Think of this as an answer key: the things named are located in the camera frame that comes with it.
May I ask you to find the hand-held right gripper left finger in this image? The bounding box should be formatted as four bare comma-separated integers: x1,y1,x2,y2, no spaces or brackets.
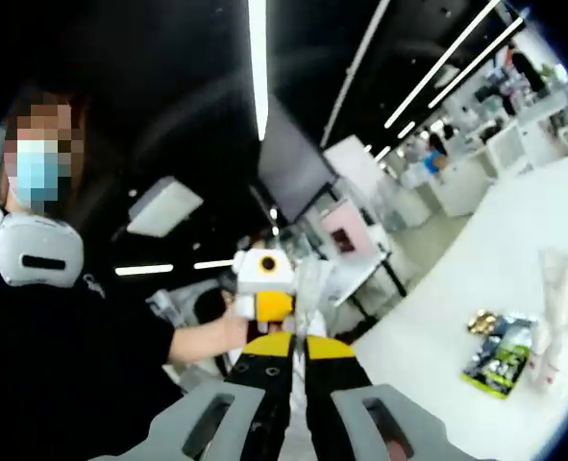
147,333,296,461

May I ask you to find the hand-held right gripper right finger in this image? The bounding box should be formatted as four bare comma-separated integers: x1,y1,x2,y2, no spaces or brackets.
305,335,457,461

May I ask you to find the white blue sachet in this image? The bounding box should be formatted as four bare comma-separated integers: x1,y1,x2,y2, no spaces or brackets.
292,261,335,337

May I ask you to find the black green sachet packet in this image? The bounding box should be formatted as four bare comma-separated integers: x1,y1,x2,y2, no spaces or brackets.
459,330,533,400

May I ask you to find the gold foil packet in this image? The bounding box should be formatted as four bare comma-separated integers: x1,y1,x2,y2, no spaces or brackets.
466,310,500,333

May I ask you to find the small clear skincare bottle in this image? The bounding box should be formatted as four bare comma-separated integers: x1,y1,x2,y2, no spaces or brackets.
528,306,554,385

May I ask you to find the slim red-label skincare bottle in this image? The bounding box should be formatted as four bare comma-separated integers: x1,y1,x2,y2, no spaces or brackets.
541,326,567,391

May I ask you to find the white skincare tube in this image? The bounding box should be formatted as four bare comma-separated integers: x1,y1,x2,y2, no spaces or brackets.
538,245,568,337

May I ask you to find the person's left hand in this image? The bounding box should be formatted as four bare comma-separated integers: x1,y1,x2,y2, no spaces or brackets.
218,306,249,354

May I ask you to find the short light strip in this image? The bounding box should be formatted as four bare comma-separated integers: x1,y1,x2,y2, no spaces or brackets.
113,263,175,278
192,258,236,271

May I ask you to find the white standing desk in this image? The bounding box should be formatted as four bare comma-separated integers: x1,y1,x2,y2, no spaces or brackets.
321,249,409,321

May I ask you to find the square light panel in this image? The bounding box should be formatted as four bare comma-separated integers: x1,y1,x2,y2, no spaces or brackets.
126,175,205,240

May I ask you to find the pink poster board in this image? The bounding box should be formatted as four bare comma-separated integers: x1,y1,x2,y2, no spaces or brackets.
319,200,379,258

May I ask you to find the large display screen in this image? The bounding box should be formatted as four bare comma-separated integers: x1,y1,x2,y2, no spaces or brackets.
257,98,340,225

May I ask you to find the person in black shirt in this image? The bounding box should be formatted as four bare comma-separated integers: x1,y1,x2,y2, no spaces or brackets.
0,273,188,457

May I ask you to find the long light strip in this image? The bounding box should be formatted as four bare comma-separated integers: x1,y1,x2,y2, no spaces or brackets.
246,0,271,141
383,0,502,130
427,16,526,109

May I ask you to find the white chest device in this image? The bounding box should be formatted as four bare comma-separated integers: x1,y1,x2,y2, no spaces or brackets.
0,201,86,288

